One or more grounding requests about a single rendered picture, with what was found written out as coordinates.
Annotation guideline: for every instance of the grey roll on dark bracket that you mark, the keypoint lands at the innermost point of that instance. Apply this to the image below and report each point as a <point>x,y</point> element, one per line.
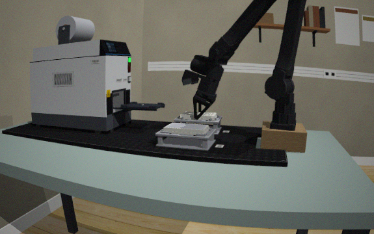
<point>80,29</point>

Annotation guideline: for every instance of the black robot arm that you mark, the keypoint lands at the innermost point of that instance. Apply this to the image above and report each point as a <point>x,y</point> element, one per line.
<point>279,86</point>

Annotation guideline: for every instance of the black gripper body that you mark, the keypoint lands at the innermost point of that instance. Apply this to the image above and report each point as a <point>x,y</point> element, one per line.
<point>210,94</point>

